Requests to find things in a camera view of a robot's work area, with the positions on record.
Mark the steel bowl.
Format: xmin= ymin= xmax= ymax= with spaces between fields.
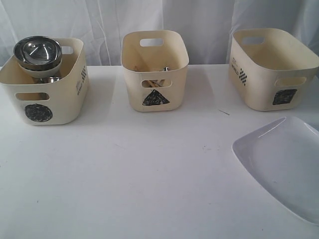
xmin=13 ymin=36 xmax=62 ymax=71

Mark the cream bin with circle mark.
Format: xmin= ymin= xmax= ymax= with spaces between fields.
xmin=0 ymin=38 xmax=89 ymax=125

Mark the wooden chopstick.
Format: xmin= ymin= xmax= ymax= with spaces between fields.
xmin=134 ymin=66 xmax=161 ymax=88

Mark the white square plate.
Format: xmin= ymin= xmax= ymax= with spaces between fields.
xmin=232 ymin=117 xmax=319 ymax=225

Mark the cream bin with square mark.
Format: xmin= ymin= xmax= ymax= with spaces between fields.
xmin=228 ymin=28 xmax=319 ymax=111

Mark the steel fork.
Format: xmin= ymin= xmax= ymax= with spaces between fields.
xmin=156 ymin=67 xmax=170 ymax=87

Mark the cream bin with triangle mark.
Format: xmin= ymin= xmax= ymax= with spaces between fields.
xmin=121 ymin=30 xmax=189 ymax=112

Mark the white curtain backdrop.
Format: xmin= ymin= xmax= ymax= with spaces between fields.
xmin=0 ymin=0 xmax=319 ymax=65

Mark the steel mug with folding handle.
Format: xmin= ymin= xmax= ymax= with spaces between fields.
xmin=32 ymin=76 xmax=62 ymax=84

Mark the white ceramic bowl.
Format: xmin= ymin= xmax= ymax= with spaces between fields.
xmin=18 ymin=61 xmax=62 ymax=78

